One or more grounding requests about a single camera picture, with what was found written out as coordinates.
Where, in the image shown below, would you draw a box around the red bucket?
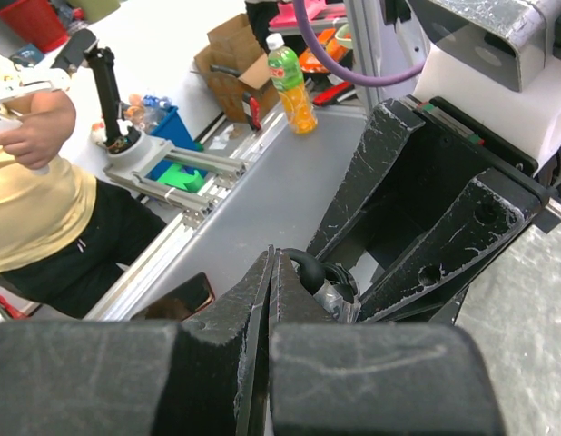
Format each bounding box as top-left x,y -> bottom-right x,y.
0,0 -> 69,53

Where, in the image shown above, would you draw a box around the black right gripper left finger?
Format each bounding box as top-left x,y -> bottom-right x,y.
0,250 -> 274,435

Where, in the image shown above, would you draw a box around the blue storage bin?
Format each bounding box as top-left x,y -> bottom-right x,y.
143,104 -> 204,183

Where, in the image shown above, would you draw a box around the red handled pliers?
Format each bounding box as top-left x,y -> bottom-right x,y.
241,91 -> 261,132

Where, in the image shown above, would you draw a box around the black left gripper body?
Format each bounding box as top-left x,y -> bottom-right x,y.
325,94 -> 561,328

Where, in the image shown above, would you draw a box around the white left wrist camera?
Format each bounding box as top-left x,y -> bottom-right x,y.
410,1 -> 561,169

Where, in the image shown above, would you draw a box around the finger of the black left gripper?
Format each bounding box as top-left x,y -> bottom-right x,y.
359,176 -> 530,322
307,100 -> 425,259

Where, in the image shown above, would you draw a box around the cardboard box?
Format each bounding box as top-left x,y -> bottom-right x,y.
194,14 -> 279,123

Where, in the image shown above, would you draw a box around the black clip earbud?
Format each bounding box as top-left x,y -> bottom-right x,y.
284,248 -> 325,295

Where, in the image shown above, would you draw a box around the operator yellow shirt torso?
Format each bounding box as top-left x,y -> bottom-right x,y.
0,54 -> 98,278

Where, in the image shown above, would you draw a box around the green orange drink bottle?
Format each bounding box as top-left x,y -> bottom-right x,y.
266,33 -> 318,134

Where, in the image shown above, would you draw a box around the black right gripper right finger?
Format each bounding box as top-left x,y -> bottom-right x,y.
269,250 -> 506,435

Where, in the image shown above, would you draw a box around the black teleoperation handle stand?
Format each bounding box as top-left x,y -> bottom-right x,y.
48,26 -> 150,158

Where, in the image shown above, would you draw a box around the aluminium frame rail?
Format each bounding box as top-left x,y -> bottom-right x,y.
85,104 -> 287,321

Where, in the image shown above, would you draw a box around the green plastic block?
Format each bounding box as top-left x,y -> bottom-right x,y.
157,163 -> 205,193

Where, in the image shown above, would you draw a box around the black earbud charging case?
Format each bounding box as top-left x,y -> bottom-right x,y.
313,263 -> 361,323

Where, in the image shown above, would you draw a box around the operator bare hand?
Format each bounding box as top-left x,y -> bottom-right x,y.
0,91 -> 76,171

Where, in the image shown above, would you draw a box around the white handheld controller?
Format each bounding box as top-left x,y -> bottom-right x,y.
0,70 -> 76,186

